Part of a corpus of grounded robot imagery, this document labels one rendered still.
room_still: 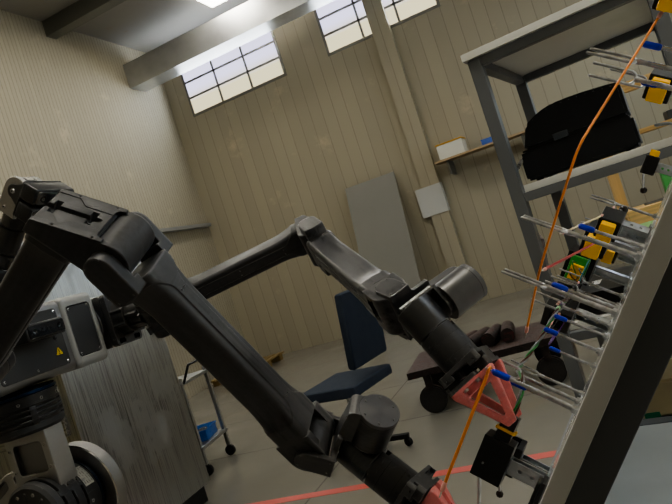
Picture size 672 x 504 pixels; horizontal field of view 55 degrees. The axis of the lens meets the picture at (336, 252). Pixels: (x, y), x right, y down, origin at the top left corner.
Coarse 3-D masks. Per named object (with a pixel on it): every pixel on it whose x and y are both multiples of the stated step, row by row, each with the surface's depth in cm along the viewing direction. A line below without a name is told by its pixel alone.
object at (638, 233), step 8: (608, 208) 97; (624, 208) 100; (608, 216) 95; (616, 216) 95; (624, 216) 95; (616, 224) 94; (624, 224) 95; (632, 224) 95; (616, 232) 94; (624, 232) 96; (632, 232) 96; (640, 232) 95; (648, 232) 93; (632, 240) 95; (640, 240) 94
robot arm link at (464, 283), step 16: (448, 272) 94; (464, 272) 91; (384, 288) 94; (400, 288) 92; (416, 288) 93; (448, 288) 89; (464, 288) 89; (480, 288) 90; (400, 304) 92; (464, 304) 89; (400, 336) 97
